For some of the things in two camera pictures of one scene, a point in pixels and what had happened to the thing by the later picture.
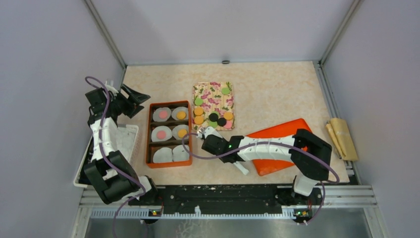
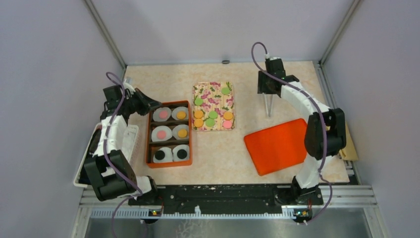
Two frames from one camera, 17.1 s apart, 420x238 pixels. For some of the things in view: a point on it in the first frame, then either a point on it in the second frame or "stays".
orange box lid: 265,167 stays
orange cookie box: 168,123 stays
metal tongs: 200,132 to 269,114
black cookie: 222,121 to 182,153
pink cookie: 161,135 stays
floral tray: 213,105 stays
